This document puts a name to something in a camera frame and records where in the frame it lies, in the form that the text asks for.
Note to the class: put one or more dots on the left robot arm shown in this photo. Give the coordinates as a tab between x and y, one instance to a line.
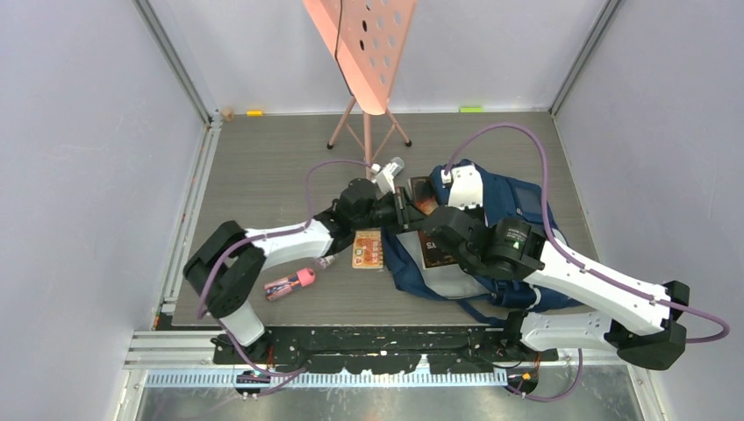
224	269

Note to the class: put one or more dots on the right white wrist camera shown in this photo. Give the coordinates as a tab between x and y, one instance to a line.
465	187

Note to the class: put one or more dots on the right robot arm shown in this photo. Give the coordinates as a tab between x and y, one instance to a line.
625	317

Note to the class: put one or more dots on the navy blue student backpack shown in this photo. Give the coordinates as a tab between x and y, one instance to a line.
503	197

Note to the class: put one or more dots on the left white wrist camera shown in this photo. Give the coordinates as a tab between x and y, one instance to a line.
383	182

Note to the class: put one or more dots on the small wooden block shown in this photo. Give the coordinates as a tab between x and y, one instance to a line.
227	114

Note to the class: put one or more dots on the pink music stand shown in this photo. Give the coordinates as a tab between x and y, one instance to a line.
366	40

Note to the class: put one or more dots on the green tape piece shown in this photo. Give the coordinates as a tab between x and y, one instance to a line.
471	109

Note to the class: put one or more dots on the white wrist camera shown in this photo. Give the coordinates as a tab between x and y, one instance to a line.
465	187
383	182

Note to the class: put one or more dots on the small purple glitter jar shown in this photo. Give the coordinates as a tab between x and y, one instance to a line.
326	262

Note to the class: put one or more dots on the silver microphone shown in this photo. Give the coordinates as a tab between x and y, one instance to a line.
394	167

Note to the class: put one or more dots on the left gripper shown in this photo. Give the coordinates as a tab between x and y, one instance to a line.
405	212

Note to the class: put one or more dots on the Three Days to See book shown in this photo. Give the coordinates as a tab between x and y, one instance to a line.
424	197

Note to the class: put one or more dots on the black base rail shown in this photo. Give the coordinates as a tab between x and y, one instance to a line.
388	350

